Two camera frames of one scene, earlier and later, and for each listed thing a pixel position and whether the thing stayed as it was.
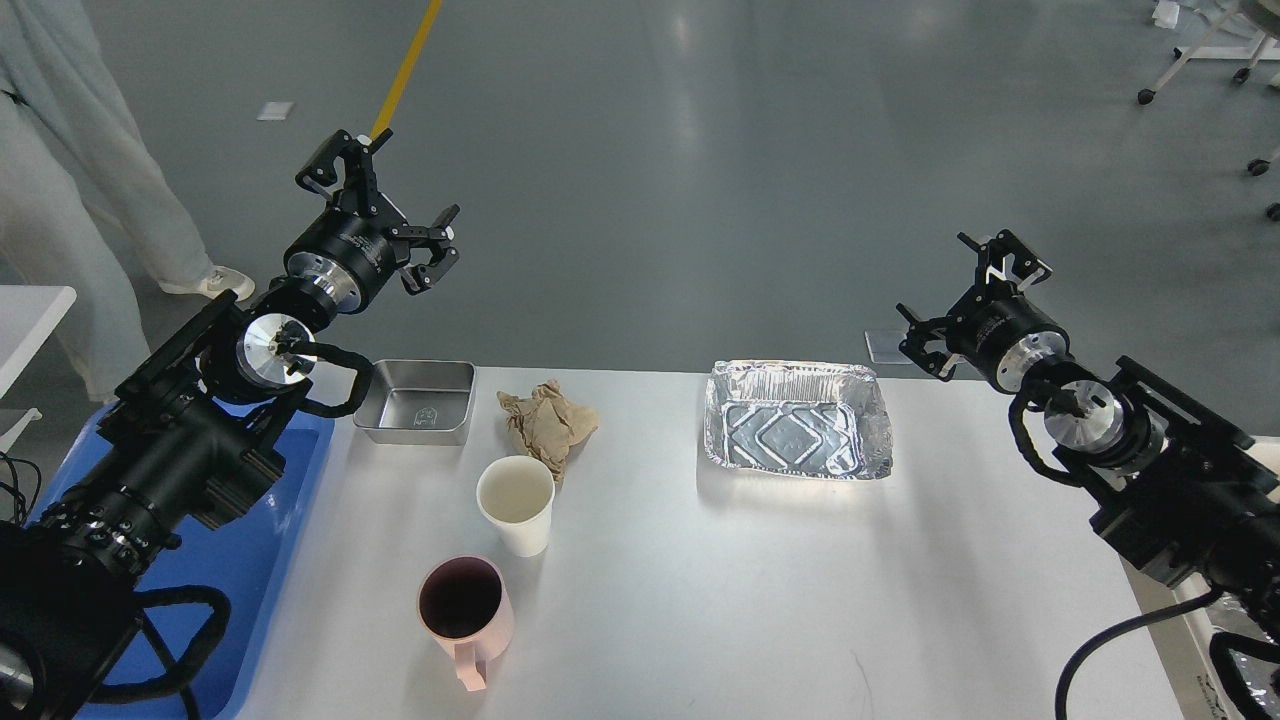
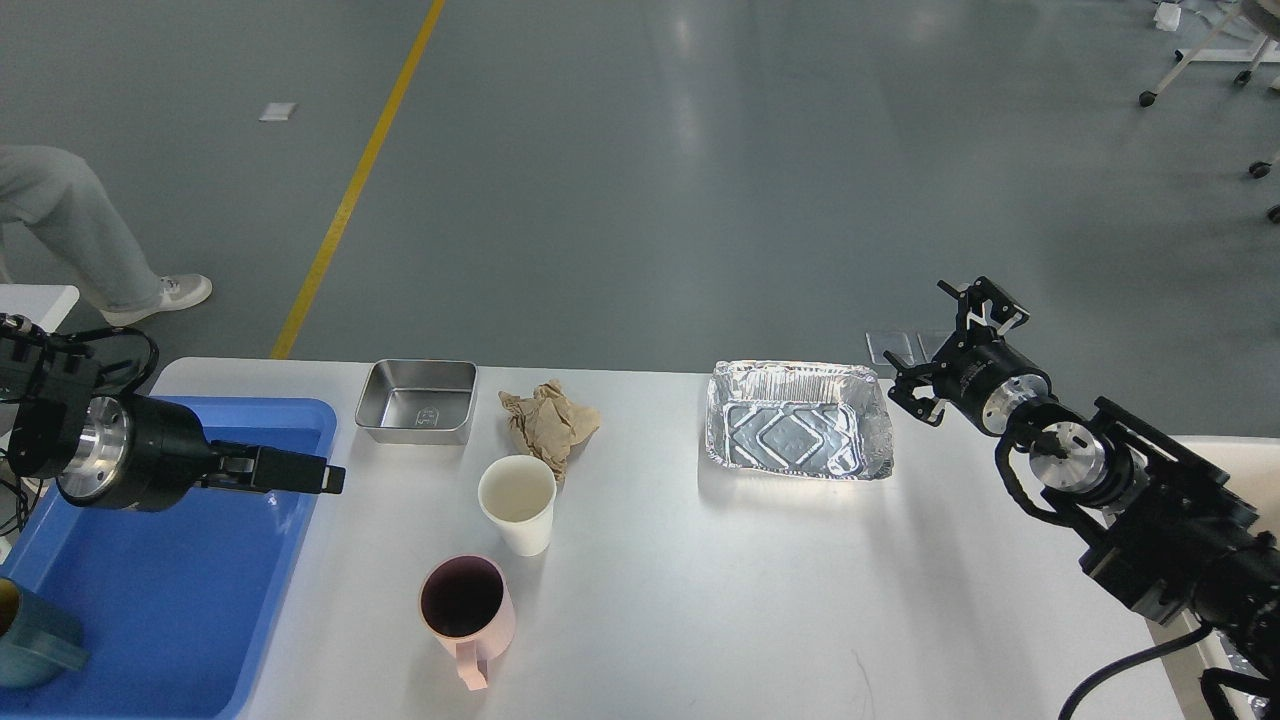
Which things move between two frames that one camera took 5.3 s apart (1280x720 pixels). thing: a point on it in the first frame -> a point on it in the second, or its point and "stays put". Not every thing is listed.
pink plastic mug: x=467 y=608 stays put
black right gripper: x=1000 y=339 -> x=986 y=379
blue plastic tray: x=191 y=643 stays put
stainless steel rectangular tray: x=418 y=402 stays put
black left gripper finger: x=438 y=237 -> x=311 y=475
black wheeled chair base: x=1259 y=167 stays put
